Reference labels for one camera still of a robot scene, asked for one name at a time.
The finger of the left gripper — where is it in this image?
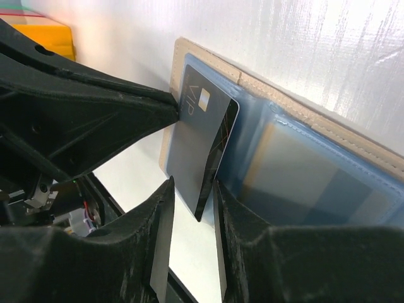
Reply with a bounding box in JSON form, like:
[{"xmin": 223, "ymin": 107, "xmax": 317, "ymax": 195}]
[{"xmin": 1, "ymin": 22, "xmax": 178, "ymax": 182}]

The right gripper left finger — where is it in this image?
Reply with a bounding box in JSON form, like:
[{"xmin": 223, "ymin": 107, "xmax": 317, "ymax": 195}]
[{"xmin": 1, "ymin": 178, "xmax": 175, "ymax": 302}]

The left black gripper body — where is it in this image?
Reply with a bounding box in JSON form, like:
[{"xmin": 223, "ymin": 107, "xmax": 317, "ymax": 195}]
[{"xmin": 1, "ymin": 172, "xmax": 107, "ymax": 235}]

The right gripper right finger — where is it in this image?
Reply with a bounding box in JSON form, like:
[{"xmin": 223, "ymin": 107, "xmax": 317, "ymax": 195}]
[{"xmin": 213, "ymin": 182, "xmax": 403, "ymax": 302}]

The beige card holder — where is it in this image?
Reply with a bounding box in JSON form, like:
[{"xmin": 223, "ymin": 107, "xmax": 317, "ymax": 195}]
[{"xmin": 160, "ymin": 38, "xmax": 403, "ymax": 227}]

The yellow plastic bin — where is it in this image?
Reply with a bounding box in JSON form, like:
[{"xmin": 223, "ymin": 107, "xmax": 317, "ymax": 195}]
[{"xmin": 13, "ymin": 24, "xmax": 76, "ymax": 61}]

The red plastic bin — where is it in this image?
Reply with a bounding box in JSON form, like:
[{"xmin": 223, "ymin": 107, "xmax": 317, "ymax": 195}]
[{"xmin": 0, "ymin": 8, "xmax": 44, "ymax": 18}]

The green plastic bin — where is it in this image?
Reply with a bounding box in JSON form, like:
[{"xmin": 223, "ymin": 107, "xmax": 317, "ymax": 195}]
[{"xmin": 0, "ymin": 0, "xmax": 30, "ymax": 9}]

